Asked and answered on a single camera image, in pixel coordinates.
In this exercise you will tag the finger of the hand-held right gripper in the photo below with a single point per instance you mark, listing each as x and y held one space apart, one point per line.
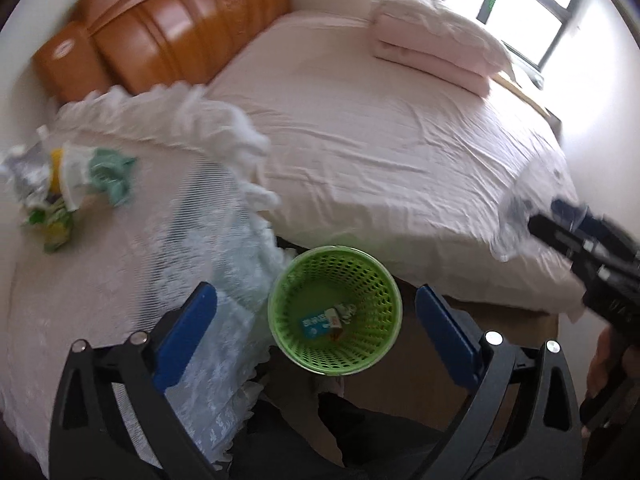
567 211
550 235

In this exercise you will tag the clear plastic wrapper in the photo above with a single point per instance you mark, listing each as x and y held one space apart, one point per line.
515 210

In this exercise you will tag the wooden headboard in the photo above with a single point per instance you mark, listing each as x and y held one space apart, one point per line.
165 25

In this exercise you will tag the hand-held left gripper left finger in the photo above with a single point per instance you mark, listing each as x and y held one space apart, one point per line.
187 332

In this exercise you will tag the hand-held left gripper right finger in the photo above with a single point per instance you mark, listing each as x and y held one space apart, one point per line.
445 332

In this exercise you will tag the green snack packet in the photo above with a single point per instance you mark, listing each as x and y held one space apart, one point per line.
52 225

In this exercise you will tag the white lace cloth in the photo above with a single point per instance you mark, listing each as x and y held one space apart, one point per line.
150 260

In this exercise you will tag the white crumpled paper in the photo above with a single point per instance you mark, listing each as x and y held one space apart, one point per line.
346 311

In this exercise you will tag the window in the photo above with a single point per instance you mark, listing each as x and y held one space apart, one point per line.
530 5

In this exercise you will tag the white pillow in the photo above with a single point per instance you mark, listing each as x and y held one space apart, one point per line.
445 20

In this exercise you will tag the person's right hand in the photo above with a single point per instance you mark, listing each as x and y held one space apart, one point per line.
599 360

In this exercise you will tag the blue white packet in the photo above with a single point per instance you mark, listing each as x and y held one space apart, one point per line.
316 324

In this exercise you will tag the white yellow plastic wrapper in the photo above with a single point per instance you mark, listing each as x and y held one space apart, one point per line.
72 172

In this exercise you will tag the person's dark trousers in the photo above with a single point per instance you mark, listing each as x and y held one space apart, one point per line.
360 440

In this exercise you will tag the teal green crumpled wrapper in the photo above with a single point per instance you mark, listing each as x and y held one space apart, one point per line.
112 175

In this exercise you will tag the green plastic mesh basket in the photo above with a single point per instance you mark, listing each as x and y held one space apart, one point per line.
335 345

